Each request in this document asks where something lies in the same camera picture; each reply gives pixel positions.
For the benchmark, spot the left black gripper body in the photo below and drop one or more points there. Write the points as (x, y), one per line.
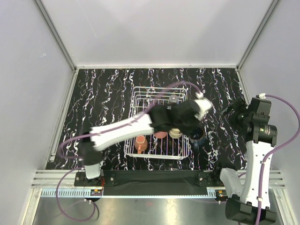
(185, 126)

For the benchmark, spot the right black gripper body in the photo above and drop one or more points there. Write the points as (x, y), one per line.
(237, 120)

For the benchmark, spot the cream brown paper cup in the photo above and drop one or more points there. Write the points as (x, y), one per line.
(175, 133)

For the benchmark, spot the clear glass cup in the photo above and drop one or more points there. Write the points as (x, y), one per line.
(173, 100)

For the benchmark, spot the dark blue glass cup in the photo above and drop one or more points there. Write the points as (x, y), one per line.
(197, 137)

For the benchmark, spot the pink plastic cup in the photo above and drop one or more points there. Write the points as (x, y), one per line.
(160, 134)

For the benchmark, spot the orange ceramic mug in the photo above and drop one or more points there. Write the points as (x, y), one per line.
(141, 144)

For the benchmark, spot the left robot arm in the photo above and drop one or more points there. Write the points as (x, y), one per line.
(158, 118)

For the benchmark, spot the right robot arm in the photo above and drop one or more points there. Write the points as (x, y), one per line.
(248, 201)

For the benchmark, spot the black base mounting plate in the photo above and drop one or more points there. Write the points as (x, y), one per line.
(148, 183)

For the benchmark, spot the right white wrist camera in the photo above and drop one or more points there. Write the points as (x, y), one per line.
(261, 96)

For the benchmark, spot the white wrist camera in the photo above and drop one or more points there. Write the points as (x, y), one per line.
(204, 105)
(261, 96)

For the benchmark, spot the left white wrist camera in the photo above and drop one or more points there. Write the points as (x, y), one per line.
(204, 105)

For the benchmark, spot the white wire dish rack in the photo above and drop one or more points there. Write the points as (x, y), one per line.
(160, 148)

